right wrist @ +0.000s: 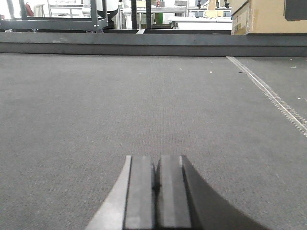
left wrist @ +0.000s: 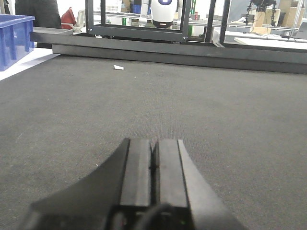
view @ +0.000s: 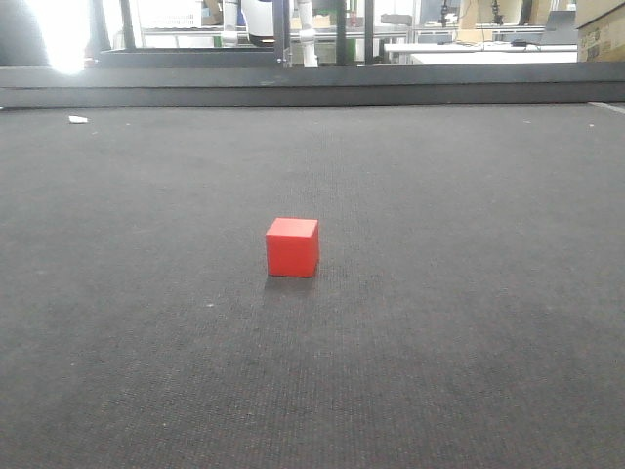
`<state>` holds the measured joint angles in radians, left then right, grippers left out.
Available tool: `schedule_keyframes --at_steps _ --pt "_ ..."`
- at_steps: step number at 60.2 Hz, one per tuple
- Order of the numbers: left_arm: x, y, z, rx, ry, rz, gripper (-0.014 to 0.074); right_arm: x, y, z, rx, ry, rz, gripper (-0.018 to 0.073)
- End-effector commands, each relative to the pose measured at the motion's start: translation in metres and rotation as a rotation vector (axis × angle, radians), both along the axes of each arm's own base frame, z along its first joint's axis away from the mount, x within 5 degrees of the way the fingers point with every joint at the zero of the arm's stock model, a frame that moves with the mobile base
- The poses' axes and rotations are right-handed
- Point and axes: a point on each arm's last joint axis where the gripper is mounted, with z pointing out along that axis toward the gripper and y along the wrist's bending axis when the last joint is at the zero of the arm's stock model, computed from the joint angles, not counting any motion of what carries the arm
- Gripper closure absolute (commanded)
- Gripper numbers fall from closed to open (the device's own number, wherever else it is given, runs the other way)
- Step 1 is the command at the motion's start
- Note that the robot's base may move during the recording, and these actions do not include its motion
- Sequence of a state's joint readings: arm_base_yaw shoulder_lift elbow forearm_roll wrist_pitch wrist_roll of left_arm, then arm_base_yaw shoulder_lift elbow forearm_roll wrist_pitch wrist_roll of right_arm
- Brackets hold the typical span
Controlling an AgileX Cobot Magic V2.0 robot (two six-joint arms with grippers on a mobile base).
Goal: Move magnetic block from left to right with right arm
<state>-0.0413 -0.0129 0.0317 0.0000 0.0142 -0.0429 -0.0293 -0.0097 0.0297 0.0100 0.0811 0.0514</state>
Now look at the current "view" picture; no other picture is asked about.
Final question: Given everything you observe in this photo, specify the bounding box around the cardboard box far right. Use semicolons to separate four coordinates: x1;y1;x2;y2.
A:
575;0;624;63

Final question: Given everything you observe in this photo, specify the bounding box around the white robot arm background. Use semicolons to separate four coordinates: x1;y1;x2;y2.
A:
297;0;318;68

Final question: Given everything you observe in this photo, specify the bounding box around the red magnetic cube block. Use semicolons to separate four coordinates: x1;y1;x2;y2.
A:
266;217;319;278

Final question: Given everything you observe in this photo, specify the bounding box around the white paper scrap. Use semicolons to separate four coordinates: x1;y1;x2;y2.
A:
68;115;89;124

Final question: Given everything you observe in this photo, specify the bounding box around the black metal frame cart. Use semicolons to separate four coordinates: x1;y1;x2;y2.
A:
88;0;376;68

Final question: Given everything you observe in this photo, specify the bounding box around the dark grey fabric mat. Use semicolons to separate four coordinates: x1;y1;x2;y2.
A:
0;64;625;469

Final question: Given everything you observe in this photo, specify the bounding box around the white background table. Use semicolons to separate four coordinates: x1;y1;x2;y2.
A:
384;42;578;65

